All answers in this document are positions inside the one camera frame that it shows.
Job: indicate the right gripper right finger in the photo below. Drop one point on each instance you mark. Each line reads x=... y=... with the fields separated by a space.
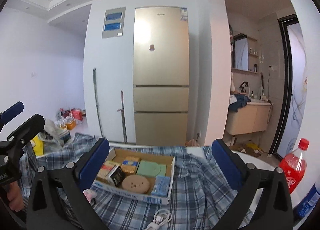
x=262 y=201

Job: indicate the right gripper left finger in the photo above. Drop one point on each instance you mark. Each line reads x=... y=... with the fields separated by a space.
x=57 y=200

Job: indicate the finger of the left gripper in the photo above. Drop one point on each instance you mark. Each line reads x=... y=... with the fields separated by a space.
x=24 y=133
x=9 y=114

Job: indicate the pink small soft toy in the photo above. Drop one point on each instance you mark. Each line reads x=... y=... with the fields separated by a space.
x=90 y=196

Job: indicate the black small box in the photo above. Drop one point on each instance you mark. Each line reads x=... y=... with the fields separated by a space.
x=116 y=176

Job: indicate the round beige puff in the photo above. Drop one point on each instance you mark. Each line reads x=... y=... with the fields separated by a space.
x=136 y=184

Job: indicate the yellow blue cigarette pack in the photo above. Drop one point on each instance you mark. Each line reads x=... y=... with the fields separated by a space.
x=130 y=164

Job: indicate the green pouch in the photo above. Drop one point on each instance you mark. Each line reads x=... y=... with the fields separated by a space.
x=151 y=169

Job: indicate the person's left hand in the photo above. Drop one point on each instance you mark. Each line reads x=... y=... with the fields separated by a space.
x=15 y=197

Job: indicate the yellow bag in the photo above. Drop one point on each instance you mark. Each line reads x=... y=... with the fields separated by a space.
x=37 y=145

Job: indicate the blue label bottle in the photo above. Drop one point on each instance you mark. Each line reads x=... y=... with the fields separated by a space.
x=307 y=203

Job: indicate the open grey white bag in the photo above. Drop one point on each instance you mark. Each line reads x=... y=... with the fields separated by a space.
x=53 y=134

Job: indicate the red soda bottle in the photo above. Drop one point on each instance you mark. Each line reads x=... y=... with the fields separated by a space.
x=294 y=164

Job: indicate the tan red cigarette carton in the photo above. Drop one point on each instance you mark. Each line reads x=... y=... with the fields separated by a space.
x=106 y=168

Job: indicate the pile of red bags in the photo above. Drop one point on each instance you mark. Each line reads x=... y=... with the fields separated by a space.
x=70 y=118

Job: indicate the blue plaid cloth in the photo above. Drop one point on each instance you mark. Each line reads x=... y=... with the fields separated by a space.
x=200 y=194

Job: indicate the black framed glass door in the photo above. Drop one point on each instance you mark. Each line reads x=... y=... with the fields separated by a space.
x=295 y=87

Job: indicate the white cardboard box tray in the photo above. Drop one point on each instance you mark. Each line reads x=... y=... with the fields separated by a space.
x=118 y=155

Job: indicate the beige bathroom vanity cabinet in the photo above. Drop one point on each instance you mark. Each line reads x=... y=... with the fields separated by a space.
x=249 y=119

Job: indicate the light blue tissue pack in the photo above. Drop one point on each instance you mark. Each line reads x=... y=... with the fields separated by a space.
x=161 y=186

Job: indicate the dark blue clothes pile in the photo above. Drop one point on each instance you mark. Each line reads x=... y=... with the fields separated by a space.
x=237 y=101

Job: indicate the grey electrical panel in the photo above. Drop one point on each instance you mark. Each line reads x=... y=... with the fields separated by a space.
x=113 y=23

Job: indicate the gold three-door refrigerator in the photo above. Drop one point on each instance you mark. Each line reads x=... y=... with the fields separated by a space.
x=161 y=77

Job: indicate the bathroom mirror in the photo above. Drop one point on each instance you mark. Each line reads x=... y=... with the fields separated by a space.
x=240 y=52

